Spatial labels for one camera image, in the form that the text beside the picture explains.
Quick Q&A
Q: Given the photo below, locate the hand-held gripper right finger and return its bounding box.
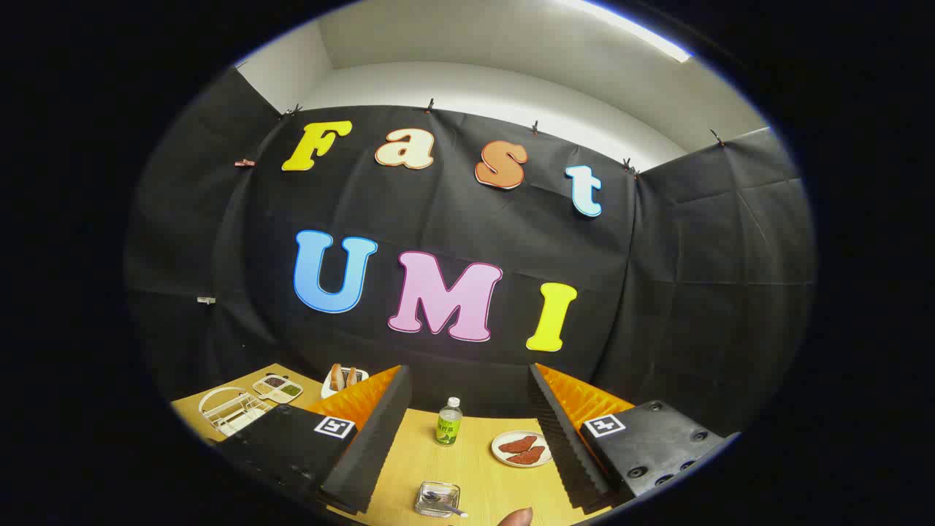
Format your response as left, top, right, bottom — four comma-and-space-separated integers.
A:
527, 362, 740, 514

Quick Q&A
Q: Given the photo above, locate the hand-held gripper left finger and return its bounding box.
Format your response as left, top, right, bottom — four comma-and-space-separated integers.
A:
212, 364, 413, 516

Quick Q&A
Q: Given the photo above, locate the metal wire basket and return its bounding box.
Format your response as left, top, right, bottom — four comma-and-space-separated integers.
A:
415, 481, 461, 518

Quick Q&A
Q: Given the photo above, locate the metal spoon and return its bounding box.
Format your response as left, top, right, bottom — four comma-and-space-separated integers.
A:
424, 491, 469, 518

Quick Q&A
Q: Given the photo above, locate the white wire dish rack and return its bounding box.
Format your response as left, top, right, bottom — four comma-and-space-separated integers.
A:
197, 386, 277, 438

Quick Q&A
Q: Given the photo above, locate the white plate with meat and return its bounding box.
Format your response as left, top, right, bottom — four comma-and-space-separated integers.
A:
490, 430, 554, 468

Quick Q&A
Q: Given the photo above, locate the white toaster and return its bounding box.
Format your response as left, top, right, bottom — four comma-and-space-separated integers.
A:
320, 365, 370, 400

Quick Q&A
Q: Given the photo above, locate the green label drink bottle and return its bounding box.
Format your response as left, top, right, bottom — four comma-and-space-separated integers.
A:
435, 397, 464, 446

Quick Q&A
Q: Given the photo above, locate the white compartment tray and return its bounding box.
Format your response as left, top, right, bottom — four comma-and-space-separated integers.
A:
253, 374, 303, 404

